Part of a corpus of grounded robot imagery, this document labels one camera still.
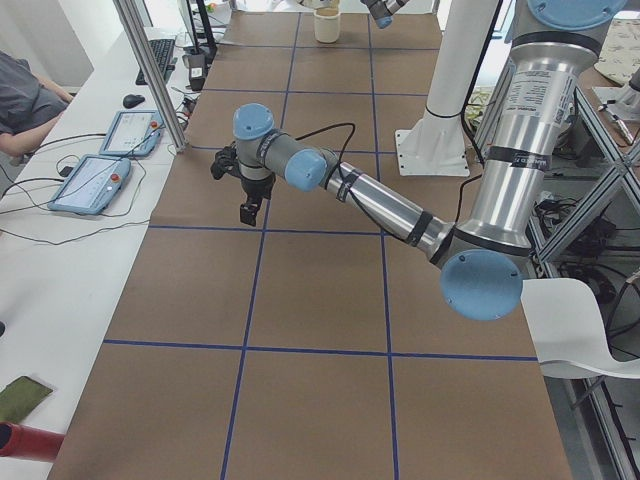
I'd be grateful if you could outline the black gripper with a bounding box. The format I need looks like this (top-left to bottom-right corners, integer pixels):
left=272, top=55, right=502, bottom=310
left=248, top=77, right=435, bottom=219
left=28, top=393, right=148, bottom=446
left=240, top=174, right=275, bottom=226

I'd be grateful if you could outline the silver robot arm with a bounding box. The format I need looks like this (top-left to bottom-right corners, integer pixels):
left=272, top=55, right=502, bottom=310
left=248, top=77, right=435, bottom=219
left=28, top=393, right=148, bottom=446
left=233, top=1, right=624, bottom=320
left=361, top=0, right=407, bottom=29

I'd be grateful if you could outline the blue teach pendant far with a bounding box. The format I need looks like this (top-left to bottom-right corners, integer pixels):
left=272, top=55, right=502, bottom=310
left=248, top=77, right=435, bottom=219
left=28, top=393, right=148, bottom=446
left=99, top=109, right=164, bottom=157

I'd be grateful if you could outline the blue teach pendant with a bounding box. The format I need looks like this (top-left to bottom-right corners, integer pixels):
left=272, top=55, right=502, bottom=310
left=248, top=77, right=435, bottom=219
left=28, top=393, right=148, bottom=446
left=47, top=155, right=131, bottom=215
left=99, top=109, right=164, bottom=157

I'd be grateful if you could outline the blue teach pendant near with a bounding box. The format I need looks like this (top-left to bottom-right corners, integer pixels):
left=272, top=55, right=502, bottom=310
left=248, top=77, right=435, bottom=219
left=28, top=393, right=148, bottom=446
left=47, top=155, right=131, bottom=215

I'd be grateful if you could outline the black power adapter box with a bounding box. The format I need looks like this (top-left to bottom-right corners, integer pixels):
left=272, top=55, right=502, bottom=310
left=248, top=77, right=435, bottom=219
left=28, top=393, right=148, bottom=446
left=182, top=54, right=208, bottom=92

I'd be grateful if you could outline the black computer mouse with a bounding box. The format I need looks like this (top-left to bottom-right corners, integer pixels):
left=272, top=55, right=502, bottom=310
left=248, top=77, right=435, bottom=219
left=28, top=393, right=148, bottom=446
left=122, top=94, right=145, bottom=109

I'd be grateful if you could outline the black keyboard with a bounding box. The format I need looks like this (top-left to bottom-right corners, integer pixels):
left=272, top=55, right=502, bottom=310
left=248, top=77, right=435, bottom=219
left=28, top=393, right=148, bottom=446
left=147, top=38, right=177, bottom=83

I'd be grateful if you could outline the cream oval bin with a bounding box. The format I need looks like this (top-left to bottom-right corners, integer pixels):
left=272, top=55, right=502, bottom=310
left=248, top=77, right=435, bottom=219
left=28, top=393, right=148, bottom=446
left=314, top=7, right=341, bottom=44

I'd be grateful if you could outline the person in grey shirt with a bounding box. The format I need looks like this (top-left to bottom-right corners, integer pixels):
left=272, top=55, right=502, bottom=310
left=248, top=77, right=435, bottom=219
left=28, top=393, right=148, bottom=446
left=1, top=52, right=74, bottom=157

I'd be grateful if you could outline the green bean bag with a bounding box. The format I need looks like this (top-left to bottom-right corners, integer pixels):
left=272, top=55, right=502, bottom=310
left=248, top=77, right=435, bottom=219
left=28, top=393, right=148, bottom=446
left=1, top=376, right=53, bottom=424

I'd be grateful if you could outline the red cylinder bottle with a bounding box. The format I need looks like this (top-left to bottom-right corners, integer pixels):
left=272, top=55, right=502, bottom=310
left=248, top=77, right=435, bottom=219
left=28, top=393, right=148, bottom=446
left=1, top=422, right=65, bottom=462

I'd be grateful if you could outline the white plastic chair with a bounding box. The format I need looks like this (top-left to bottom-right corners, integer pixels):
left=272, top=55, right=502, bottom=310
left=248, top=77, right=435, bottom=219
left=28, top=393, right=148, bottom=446
left=521, top=278, right=639, bottom=380

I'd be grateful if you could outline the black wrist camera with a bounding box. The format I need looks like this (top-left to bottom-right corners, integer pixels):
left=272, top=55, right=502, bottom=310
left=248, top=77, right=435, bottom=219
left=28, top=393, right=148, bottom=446
left=210, top=143, right=240, bottom=180

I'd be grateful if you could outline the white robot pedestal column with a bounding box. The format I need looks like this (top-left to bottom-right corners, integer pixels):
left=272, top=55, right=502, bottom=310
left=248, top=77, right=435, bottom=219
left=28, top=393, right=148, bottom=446
left=395, top=0, right=501, bottom=177

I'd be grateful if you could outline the aluminium frame post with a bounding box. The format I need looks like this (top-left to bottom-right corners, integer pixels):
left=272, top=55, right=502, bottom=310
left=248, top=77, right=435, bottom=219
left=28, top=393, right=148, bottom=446
left=113, top=0, right=187, bottom=153

